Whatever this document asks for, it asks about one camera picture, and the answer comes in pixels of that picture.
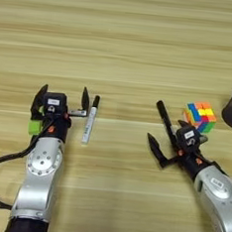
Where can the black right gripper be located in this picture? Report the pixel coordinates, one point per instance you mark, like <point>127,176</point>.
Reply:
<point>192,159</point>

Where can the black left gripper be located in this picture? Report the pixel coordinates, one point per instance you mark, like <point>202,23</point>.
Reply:
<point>58,129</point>

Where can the white marker with black cap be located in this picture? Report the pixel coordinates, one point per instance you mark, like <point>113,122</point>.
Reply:
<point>89,125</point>

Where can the multicoloured puzzle cube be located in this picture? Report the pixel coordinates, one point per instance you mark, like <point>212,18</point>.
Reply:
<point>201,115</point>

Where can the green rectangular block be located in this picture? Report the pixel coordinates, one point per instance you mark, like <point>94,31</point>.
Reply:
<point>34,127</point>

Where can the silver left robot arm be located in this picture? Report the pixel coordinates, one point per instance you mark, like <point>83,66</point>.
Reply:
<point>39,181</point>

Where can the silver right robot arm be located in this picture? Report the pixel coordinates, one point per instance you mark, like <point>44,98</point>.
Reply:
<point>217,196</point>

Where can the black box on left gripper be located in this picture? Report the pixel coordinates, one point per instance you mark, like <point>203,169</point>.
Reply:
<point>56,102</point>

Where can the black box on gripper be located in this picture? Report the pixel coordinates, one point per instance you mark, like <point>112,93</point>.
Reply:
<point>189,139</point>
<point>56,102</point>

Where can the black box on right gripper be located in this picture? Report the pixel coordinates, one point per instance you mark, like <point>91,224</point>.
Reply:
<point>189,139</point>

